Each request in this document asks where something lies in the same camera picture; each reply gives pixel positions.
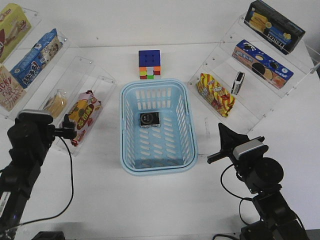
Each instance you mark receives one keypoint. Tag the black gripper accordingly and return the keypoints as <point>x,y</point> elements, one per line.
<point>67,131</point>
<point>228,141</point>

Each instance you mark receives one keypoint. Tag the clear-wrapped bread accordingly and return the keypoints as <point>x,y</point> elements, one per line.
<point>56,103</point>

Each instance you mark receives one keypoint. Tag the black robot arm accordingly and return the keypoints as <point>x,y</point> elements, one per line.
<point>31,137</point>
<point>262,176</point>

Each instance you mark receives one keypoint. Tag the light blue plastic basket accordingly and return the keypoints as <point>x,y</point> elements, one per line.
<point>156,128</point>

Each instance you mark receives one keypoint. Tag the black white tissue pack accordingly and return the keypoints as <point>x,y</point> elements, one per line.
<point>237,83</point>

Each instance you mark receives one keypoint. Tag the pink strawberry snack bag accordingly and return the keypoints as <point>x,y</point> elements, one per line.
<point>84,114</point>

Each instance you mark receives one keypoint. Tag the red yellow striped snack bag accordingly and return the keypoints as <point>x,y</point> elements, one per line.
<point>219,98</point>

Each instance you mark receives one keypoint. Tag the left clear acrylic shelf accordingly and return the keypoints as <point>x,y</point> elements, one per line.
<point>69,71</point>

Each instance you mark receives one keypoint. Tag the clear acrylic shelf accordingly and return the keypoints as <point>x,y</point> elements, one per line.
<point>69,71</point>
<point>256,98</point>

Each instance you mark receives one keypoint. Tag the beige Pocky box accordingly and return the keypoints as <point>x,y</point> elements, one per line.
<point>11,92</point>

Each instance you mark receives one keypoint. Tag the blue cookie bag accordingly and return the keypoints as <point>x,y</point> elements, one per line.
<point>30,66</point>

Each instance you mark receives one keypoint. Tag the right clear acrylic shelf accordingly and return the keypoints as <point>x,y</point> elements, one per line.
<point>256,98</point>

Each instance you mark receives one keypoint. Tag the blue orange cookie box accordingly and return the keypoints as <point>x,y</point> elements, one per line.
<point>262,64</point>

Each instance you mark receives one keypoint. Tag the multicolour puzzle cube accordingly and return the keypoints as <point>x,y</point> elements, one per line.
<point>149,64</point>

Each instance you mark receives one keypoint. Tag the yellow-green snack box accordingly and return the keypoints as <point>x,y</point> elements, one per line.
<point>14,25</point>

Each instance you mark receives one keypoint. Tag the black corn snack box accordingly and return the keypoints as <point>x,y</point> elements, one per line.
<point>274,27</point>

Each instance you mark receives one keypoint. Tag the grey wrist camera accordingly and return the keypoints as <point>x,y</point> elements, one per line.
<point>247,147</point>
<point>34,115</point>

